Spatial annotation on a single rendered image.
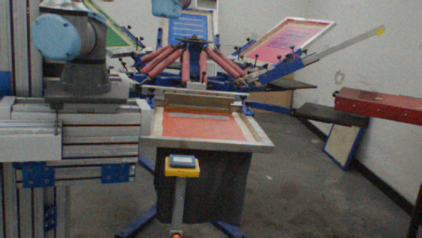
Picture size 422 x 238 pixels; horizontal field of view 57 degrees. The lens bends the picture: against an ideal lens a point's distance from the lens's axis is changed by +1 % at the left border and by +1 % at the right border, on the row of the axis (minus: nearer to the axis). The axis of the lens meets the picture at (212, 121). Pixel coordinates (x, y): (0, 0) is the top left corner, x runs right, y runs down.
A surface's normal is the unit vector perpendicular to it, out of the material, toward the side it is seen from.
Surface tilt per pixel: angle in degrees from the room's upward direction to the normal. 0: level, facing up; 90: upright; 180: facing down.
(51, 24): 97
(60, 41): 98
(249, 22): 90
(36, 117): 90
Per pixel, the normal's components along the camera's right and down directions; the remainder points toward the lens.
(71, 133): 0.34, 0.29
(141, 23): 0.11, 0.29
